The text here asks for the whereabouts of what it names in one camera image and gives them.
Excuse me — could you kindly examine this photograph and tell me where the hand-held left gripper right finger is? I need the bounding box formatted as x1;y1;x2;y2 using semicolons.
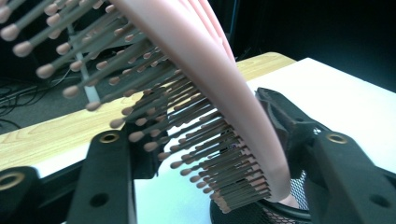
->
255;87;332;188

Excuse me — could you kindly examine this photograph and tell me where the bundle of floor cables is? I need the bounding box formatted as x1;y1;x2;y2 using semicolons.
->
0;69;74;129

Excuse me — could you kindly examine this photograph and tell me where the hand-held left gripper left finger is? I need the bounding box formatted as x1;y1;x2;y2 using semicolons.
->
122;90;171;181

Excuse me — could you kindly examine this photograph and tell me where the white board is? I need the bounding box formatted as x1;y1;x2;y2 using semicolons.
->
31;57;396;224

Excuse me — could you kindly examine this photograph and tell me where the black mesh pen holder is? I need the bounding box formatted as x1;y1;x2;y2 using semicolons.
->
209;169;313;224

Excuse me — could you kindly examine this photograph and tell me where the white metal desk frame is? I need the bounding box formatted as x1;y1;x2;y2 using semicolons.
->
66;23;102;105

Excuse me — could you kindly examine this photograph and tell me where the pink hairbrush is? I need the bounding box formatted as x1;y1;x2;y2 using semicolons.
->
0;0;292;216

